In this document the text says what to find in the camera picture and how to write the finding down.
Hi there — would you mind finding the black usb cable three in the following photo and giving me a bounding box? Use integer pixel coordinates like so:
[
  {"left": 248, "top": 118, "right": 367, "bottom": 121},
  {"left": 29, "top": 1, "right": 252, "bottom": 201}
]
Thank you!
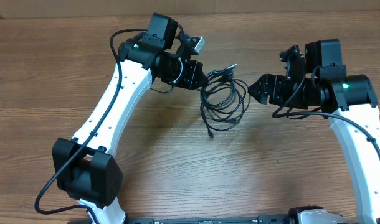
[{"left": 201, "top": 67, "right": 252, "bottom": 132}]

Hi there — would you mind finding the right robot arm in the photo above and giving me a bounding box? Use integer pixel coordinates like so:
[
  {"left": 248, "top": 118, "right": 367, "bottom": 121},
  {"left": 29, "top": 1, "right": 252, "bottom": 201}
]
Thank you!
[{"left": 248, "top": 39, "right": 380, "bottom": 223}]

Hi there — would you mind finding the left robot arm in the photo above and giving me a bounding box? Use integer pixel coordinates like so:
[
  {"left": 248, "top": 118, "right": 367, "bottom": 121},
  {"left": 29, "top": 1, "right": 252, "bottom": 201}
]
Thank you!
[{"left": 52, "top": 13, "right": 207, "bottom": 223}]

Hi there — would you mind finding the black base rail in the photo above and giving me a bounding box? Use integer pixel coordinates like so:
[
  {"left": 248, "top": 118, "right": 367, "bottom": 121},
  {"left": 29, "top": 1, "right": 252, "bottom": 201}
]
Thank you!
[{"left": 123, "top": 215, "right": 300, "bottom": 224}]

